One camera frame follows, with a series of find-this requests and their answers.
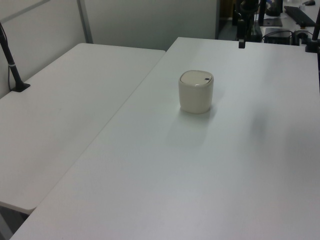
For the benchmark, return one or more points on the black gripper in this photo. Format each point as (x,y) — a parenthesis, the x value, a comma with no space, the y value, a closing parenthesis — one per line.
(241,28)

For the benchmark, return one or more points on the Franka robot arm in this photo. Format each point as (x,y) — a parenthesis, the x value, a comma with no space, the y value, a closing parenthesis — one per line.
(246,8)

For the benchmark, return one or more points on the beige trash bin lid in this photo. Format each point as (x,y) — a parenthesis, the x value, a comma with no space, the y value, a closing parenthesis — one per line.
(195,77)

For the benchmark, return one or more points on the grey metal partition post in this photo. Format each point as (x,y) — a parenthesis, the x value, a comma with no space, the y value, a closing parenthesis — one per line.
(86,22)

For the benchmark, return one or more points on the flat black pad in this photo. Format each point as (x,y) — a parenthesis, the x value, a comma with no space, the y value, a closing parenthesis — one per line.
(272,23)

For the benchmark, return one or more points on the cream plastic trash bin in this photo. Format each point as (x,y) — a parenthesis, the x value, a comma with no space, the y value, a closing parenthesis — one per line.
(195,100)

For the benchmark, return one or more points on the black electronics box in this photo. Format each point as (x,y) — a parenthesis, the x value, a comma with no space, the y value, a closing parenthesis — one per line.
(277,36)

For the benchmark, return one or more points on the white side table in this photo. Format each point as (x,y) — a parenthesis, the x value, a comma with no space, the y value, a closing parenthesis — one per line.
(62,112)

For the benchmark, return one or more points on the black cylindrical container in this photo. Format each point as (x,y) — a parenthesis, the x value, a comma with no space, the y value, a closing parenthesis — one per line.
(273,7)

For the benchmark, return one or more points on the black computer mouse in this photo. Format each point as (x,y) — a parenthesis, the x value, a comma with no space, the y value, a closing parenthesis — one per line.
(310,2)

